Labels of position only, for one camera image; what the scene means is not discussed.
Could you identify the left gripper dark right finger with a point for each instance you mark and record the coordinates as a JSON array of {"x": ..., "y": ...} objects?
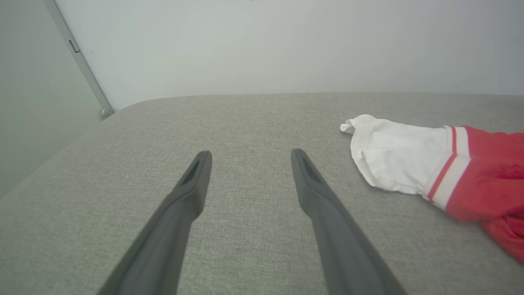
[{"x": 339, "y": 237}]

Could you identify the red and white shirt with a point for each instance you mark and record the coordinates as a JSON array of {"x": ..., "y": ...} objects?
[{"x": 470, "y": 176}]

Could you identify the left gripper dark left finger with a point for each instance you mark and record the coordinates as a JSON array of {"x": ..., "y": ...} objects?
[{"x": 163, "y": 237}]

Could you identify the grey metal wall rail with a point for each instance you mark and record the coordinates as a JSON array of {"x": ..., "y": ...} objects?
[{"x": 82, "y": 61}]

